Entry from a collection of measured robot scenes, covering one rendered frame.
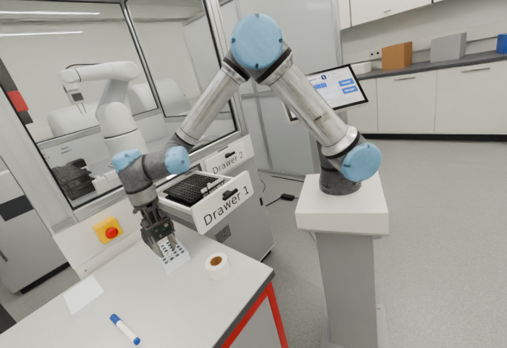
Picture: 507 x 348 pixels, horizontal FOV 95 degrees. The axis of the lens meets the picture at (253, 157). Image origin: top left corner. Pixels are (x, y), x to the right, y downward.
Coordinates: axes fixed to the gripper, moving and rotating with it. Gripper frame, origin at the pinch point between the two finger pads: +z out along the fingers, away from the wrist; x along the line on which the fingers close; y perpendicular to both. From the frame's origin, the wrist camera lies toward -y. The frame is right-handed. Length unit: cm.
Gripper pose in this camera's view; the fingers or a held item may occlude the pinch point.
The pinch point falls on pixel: (166, 249)
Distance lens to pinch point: 88.1
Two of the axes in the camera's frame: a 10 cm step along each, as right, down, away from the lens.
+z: 2.2, 9.1, 3.5
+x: 7.5, -3.8, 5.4
